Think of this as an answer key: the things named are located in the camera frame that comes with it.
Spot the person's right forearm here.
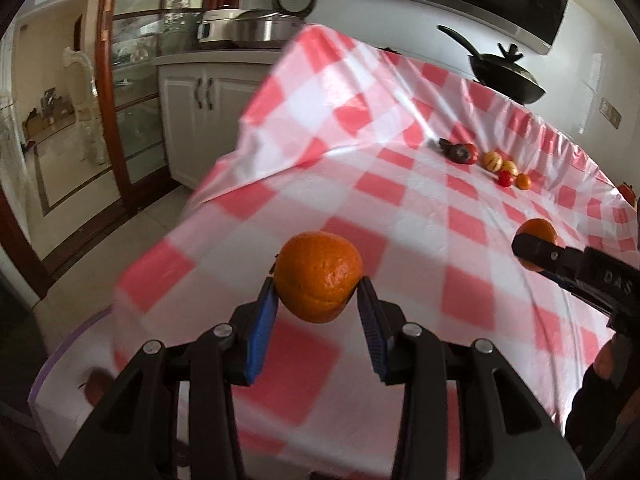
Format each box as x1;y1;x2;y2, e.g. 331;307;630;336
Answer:
564;375;636;466

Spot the white ornate chair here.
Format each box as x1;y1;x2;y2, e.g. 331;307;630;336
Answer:
62;45;108;166

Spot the silver electric cooker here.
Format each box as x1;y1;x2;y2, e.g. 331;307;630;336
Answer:
196;8;241;46

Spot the black wok with lid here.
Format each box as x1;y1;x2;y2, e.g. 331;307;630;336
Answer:
439;25;547;106

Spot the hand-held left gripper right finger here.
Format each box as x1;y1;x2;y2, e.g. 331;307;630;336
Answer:
356;276;586;480

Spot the wooden framed glass door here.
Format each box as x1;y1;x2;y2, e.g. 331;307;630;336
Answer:
95;0;246;211

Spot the white tray purple edge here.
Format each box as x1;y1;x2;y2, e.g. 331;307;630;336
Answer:
27;310;201;480

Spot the beige wall outlet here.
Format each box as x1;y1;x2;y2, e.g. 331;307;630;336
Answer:
600;97;623;128

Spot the wrinkled red apple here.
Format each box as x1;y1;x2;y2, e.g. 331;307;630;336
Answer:
77;367;118;408

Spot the person's right hand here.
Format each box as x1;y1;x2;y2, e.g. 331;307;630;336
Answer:
595;337;623;378

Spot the steel pot with lid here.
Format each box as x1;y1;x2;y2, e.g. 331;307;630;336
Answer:
227;8;306;48

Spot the red white checkered tablecloth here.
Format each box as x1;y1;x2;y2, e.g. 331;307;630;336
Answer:
112;24;640;466

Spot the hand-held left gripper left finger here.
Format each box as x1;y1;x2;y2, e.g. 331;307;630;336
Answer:
59;276;280;480

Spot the white kitchen cabinet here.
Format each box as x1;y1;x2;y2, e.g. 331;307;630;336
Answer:
157;52;281;191

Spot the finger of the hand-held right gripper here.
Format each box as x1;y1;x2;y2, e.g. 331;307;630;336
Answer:
511;232;588;286

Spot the large orange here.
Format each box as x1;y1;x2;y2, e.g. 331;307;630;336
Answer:
275;231;364;323

